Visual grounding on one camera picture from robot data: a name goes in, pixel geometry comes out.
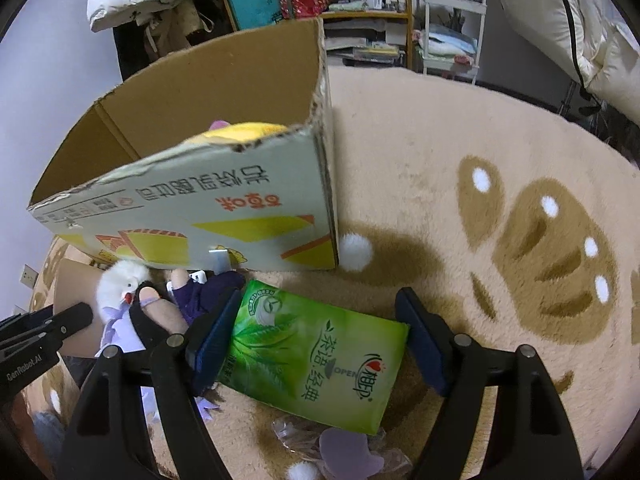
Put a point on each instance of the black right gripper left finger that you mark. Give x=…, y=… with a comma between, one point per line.
x=108, y=436

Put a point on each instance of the white-haired plush doll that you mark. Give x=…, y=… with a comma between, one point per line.
x=136, y=312

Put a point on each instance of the purple item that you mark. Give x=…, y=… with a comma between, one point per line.
x=323, y=452

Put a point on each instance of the green tissue pack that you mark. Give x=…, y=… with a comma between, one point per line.
x=327, y=364

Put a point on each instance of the beige patterned plush rug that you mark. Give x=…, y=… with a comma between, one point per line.
x=514, y=225

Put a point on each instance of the open cardboard box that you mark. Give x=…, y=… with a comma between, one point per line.
x=123, y=185

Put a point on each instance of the yellow plush toy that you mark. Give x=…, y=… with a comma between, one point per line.
x=221, y=132

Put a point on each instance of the beige hanging coat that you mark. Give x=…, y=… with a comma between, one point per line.
x=175, y=29

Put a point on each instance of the white bedding with black trim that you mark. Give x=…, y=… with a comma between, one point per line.
x=589, y=40

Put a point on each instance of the white utility cart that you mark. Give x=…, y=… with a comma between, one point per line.
x=452, y=37

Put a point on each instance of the wooden shelf unit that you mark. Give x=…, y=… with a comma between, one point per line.
x=370, y=15

